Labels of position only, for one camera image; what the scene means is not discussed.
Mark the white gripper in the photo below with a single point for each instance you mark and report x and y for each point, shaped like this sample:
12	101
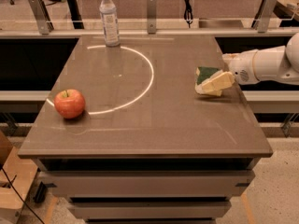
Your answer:
240	66

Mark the grey table cabinet with drawers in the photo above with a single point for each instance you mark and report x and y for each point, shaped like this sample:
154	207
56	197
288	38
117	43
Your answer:
147	148

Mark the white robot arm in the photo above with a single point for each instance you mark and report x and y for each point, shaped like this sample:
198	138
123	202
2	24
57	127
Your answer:
280	64

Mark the wooden box at left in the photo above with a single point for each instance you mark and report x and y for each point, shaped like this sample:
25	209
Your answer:
16	178

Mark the middle metal rail bracket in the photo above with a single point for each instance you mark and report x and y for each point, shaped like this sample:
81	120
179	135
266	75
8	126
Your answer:
151	16

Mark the green and yellow sponge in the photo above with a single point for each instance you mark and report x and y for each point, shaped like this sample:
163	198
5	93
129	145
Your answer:
203	73

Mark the right metal rail bracket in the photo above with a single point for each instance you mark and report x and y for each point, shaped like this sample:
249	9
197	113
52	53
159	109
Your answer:
265	15

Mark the metal rail bracket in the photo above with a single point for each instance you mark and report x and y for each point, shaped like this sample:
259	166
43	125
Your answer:
265	15
151	16
40	16

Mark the left metal rail bracket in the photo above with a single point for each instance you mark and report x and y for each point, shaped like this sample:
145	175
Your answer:
40	16

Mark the clear blue plastic bottle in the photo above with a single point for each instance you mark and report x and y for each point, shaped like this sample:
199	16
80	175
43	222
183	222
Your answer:
109	19

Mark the red apple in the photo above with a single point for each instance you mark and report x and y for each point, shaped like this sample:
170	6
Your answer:
69	103

